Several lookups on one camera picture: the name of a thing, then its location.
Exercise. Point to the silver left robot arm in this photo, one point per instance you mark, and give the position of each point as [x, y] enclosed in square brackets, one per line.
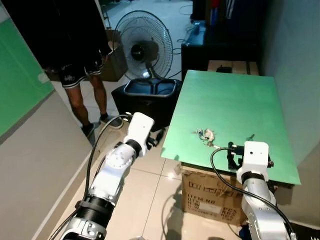
[111, 172]

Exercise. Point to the black cabinet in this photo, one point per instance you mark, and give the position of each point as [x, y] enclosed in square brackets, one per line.
[220, 47]

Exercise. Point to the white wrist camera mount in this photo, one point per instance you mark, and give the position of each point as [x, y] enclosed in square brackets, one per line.
[255, 155]
[139, 127]

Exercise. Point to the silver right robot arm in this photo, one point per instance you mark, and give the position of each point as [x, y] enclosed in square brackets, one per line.
[260, 205]

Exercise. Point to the bunch of metal keys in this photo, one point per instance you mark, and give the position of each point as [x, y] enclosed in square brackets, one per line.
[207, 135]

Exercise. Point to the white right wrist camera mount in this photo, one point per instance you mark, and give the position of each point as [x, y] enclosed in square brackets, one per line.
[255, 155]

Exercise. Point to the plain brown cardboard box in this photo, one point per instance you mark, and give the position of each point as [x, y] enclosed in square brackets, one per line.
[116, 62]

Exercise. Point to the small dark key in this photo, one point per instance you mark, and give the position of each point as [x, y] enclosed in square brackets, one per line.
[249, 136]

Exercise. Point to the large green board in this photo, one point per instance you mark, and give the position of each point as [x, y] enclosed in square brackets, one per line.
[230, 107]

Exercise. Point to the flat cardboard box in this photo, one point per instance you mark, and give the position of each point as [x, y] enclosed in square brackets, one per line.
[235, 66]

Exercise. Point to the person in black shorts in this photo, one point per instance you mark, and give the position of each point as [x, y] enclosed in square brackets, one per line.
[65, 45]

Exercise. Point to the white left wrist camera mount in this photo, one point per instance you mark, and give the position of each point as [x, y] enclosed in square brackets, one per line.
[139, 127]

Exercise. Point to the printed cardboard box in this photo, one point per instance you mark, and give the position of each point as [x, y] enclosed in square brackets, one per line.
[205, 195]

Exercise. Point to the black standing fan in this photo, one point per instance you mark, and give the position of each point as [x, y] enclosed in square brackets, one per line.
[145, 50]

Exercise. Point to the black box with white print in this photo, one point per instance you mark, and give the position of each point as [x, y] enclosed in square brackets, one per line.
[306, 232]

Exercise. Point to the black bin with blue liner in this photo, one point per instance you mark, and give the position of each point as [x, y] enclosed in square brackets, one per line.
[145, 100]

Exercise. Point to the green panel with clear hooks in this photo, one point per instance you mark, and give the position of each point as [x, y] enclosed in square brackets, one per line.
[20, 85]

